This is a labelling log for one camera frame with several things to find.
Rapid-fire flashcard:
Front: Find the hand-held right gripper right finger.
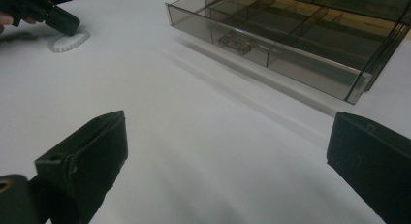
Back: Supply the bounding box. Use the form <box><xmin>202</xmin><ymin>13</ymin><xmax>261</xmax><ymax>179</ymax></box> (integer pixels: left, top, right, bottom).
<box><xmin>326</xmin><ymin>111</ymin><xmax>411</xmax><ymax>224</ymax></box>

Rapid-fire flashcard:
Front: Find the clear bead bracelet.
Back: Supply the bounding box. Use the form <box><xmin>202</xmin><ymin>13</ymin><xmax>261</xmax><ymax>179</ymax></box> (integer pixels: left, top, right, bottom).
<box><xmin>47</xmin><ymin>25</ymin><xmax>91</xmax><ymax>53</ymax></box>

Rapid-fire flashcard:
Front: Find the smoky transparent drawer cabinet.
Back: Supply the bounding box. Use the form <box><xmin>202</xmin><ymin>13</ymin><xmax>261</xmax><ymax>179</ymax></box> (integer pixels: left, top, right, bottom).
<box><xmin>258</xmin><ymin>0</ymin><xmax>411</xmax><ymax>92</ymax></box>

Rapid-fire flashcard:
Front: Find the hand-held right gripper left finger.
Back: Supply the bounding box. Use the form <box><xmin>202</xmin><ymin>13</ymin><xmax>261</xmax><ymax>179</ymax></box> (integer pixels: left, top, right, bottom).
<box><xmin>33</xmin><ymin>110</ymin><xmax>129</xmax><ymax>224</ymax></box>

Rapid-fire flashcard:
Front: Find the white table mat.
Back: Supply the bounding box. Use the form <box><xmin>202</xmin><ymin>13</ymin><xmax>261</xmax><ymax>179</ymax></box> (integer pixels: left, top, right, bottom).
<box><xmin>0</xmin><ymin>0</ymin><xmax>411</xmax><ymax>224</ymax></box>

